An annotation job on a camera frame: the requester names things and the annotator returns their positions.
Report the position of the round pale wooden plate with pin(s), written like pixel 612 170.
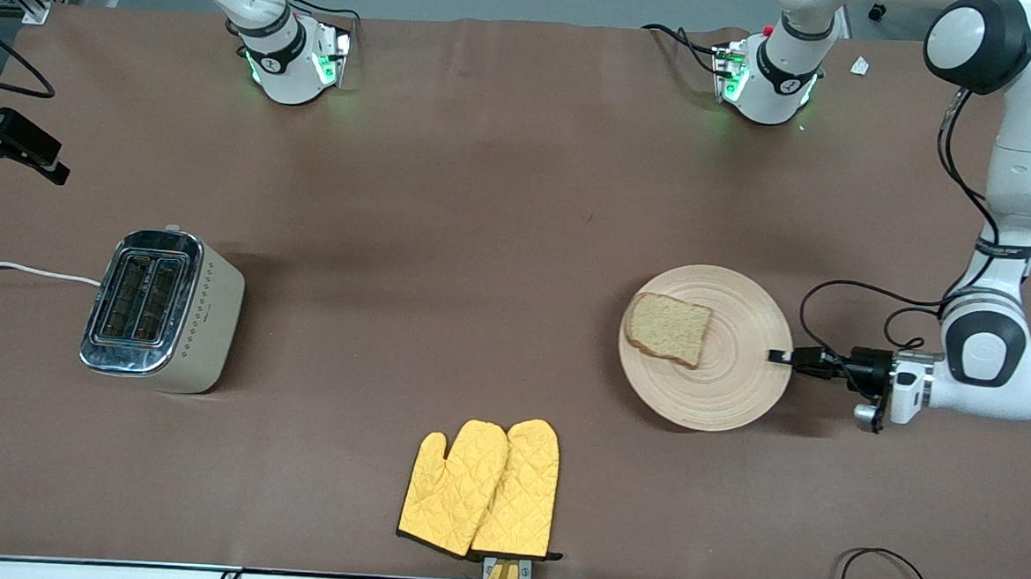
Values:
pixel 731 380

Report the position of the small white paper scrap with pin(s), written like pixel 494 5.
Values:
pixel 860 66

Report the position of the metal arm base connector block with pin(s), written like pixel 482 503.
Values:
pixel 723 66
pixel 338 51

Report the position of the slice of brown bread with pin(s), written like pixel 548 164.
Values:
pixel 668 328

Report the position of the black caster wheel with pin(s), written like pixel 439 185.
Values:
pixel 877 10

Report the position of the chrome and beige toaster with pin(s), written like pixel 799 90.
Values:
pixel 205 326

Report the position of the small metal bracket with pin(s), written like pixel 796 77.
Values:
pixel 525 571

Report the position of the yellow quilted oven mitt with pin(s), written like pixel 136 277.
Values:
pixel 448 489
pixel 523 484

